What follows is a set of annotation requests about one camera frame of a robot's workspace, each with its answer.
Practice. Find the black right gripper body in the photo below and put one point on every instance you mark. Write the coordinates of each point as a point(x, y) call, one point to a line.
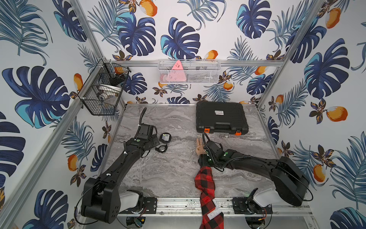
point(212, 161)

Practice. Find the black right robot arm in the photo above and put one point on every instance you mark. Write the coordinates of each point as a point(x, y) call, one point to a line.
point(289, 182)

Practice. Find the red plaid sleeved forearm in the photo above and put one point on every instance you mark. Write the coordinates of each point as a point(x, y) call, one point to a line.
point(212, 218)

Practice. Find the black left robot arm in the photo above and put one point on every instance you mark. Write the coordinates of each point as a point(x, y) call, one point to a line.
point(101, 198)

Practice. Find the round black disc gadget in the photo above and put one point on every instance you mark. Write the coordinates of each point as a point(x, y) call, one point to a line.
point(165, 138)

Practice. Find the black plastic tool case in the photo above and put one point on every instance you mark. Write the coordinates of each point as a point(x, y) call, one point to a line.
point(220, 117)

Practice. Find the pink triangular object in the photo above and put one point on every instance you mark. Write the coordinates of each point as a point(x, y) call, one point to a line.
point(175, 74)

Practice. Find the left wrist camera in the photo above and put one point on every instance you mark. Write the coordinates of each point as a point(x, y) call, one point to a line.
point(145, 131)

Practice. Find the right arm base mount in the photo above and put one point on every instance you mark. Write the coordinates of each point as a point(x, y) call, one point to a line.
point(249, 207)

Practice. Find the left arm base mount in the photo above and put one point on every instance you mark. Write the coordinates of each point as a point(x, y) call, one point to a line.
point(147, 205)

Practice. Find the black wire basket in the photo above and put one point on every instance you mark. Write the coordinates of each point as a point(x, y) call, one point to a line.
point(102, 91)

